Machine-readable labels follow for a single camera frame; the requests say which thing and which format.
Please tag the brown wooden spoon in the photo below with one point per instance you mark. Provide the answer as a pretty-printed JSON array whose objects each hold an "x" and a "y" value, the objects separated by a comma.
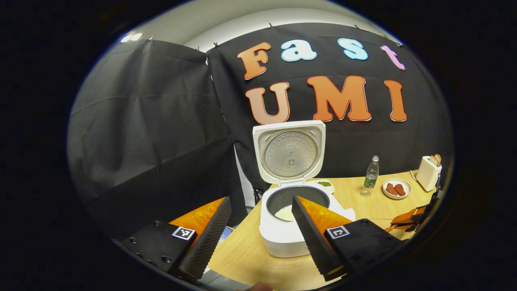
[{"x": 392, "y": 228}]

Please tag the white toaster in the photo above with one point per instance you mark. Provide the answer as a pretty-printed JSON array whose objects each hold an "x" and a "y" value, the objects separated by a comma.
[{"x": 426, "y": 178}]

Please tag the red meat slice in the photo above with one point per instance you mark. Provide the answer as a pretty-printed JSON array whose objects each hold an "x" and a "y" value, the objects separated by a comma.
[
  {"x": 391, "y": 189},
  {"x": 400, "y": 190}
]

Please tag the row of black cloth clips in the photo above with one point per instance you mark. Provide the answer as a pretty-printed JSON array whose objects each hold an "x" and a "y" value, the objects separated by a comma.
[{"x": 216, "y": 45}]

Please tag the long ceiling light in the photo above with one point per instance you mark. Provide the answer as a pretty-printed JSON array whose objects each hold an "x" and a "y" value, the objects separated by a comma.
[{"x": 131, "y": 38}]

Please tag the white rice cooker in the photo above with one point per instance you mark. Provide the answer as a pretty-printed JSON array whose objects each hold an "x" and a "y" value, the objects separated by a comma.
[{"x": 282, "y": 242}]

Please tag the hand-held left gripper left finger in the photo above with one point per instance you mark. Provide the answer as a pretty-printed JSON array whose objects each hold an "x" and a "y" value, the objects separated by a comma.
[{"x": 202, "y": 246}]

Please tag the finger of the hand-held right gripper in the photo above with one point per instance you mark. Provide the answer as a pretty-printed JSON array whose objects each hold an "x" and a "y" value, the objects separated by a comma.
[
  {"x": 408, "y": 216},
  {"x": 405, "y": 236}
]

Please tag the white rice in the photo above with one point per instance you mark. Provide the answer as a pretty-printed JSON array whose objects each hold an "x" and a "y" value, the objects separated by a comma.
[{"x": 286, "y": 213}]

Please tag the clear water bottle green label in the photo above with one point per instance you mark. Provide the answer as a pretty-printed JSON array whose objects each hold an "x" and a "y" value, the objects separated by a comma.
[{"x": 370, "y": 178}]

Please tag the toast bread slice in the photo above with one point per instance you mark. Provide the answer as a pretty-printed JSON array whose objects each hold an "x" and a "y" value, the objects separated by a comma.
[
  {"x": 438, "y": 158},
  {"x": 433, "y": 161}
]

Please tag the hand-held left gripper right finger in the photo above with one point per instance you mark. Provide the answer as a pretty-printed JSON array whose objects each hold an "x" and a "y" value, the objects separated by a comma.
[{"x": 315, "y": 242}]

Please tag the white oval plate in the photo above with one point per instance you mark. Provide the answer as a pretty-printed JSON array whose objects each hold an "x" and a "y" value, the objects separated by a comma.
[{"x": 397, "y": 197}]

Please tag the white divided sauce dish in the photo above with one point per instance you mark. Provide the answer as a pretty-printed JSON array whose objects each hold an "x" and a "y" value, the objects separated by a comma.
[{"x": 325, "y": 186}]

